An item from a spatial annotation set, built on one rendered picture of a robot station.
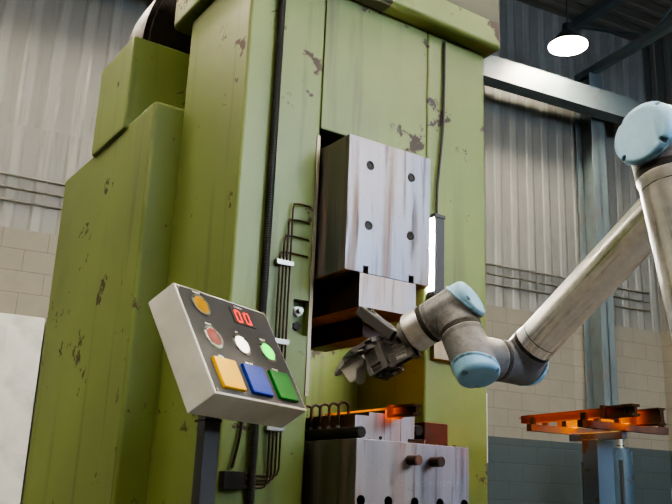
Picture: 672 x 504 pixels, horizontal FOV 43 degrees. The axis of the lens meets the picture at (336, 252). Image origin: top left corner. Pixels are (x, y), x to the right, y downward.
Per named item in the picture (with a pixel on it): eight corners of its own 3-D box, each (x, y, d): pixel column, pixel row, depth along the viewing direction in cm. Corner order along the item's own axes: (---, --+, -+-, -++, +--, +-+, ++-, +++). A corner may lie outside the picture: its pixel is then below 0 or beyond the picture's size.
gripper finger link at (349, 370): (333, 391, 192) (365, 371, 188) (325, 367, 195) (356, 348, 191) (341, 392, 194) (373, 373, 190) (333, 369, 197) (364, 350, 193)
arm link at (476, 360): (518, 371, 174) (497, 321, 181) (478, 364, 167) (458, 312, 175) (488, 394, 179) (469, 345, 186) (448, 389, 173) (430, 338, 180)
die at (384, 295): (416, 316, 242) (416, 284, 244) (358, 306, 231) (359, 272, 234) (333, 336, 275) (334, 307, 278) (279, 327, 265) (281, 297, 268)
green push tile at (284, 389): (299, 401, 196) (288, 373, 199) (281, 397, 189) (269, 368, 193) (293, 405, 196) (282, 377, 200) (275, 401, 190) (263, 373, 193)
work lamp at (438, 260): (451, 297, 265) (451, 38, 290) (434, 294, 261) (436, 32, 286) (442, 299, 268) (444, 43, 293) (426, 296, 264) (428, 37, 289)
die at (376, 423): (414, 444, 232) (414, 413, 234) (354, 439, 221) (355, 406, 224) (328, 448, 266) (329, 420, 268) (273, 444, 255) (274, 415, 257)
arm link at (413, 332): (409, 302, 184) (431, 311, 192) (391, 313, 186) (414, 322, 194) (424, 338, 180) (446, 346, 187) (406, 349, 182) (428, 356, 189)
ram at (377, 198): (452, 291, 252) (452, 165, 263) (344, 268, 231) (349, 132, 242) (367, 313, 285) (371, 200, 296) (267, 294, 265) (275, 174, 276)
